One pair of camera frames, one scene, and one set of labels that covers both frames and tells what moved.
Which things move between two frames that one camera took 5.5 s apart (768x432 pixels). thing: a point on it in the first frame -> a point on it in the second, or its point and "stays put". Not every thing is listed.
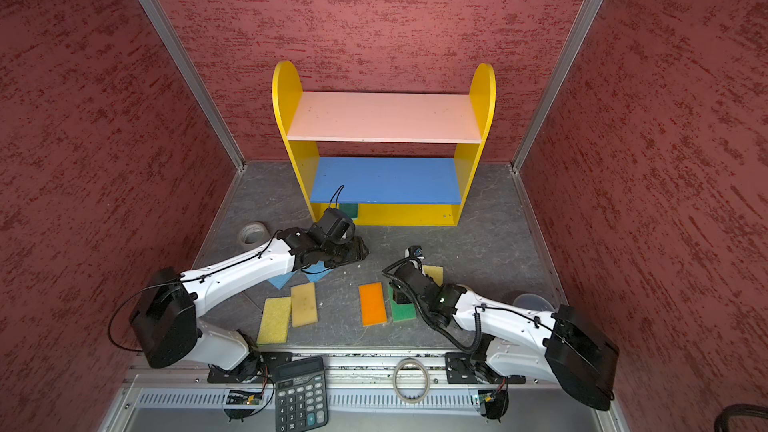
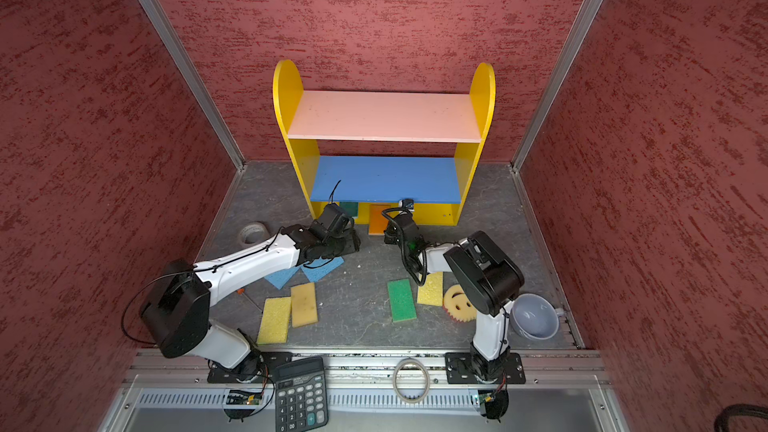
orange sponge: [372, 303] -> [377, 222]
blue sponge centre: [319, 266] stays put
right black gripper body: [402, 297] -> [393, 238]
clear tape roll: [252, 234] stays put
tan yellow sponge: [304, 309] stays put
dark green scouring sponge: [350, 208] stays put
